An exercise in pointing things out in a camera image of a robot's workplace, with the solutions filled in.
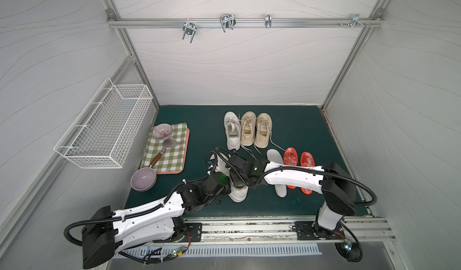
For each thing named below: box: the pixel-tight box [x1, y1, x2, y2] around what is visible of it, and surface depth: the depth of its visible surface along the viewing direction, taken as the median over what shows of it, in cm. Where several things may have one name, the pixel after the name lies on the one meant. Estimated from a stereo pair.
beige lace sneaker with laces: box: [254, 112, 273, 149], surface depth 103 cm
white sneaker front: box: [223, 111, 241, 151], surface depth 100 cm
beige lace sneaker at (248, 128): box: [240, 111, 257, 147], surface depth 103 cm
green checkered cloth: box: [139, 122, 191, 175], surface depth 99 cm
